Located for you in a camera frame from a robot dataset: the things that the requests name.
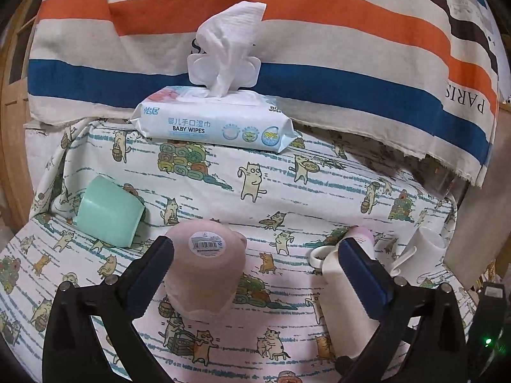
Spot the beige square cup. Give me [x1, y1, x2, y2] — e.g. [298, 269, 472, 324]
[320, 251, 379, 359]

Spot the white cup pink base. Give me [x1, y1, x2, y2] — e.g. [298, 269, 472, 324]
[308, 227, 375, 278]

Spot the mint green cup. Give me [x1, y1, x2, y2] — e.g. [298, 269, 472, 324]
[74, 176, 145, 248]

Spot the pink upside-down mug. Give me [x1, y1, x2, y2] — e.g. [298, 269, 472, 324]
[164, 220, 247, 322]

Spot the white upright mug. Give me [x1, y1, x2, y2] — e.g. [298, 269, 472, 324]
[390, 227, 447, 285]

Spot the cat print bed sheet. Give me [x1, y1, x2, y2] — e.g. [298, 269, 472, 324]
[1, 120, 457, 382]

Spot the striped fabric cloth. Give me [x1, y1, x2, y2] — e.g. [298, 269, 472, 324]
[28, 0, 499, 186]

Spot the baby wipes pack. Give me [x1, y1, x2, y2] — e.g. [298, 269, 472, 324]
[130, 1, 299, 153]

